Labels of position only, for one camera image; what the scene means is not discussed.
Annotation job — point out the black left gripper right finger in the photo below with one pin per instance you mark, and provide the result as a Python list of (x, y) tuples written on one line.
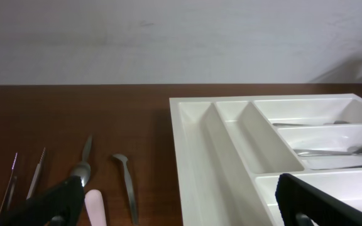
[(303, 204)]

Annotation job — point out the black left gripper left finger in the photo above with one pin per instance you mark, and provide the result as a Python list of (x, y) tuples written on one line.
[(64, 200)]

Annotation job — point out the silver fork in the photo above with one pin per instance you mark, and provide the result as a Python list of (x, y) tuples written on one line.
[(352, 151), (339, 168)]

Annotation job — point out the large silver spoon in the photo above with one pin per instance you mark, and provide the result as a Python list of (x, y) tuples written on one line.
[(328, 123)]

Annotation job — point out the pink plastic knife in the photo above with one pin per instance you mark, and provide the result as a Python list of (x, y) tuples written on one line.
[(95, 208)]

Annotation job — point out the small silver teaspoon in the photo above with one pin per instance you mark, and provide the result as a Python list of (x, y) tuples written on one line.
[(83, 169)]

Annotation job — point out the metal tweezers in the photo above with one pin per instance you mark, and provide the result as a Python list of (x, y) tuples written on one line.
[(13, 179)]

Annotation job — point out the small bent metal spoon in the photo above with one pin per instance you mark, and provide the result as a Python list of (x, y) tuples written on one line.
[(129, 188)]

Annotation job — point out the white plastic cutlery tray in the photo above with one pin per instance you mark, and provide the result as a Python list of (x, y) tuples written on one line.
[(230, 156)]

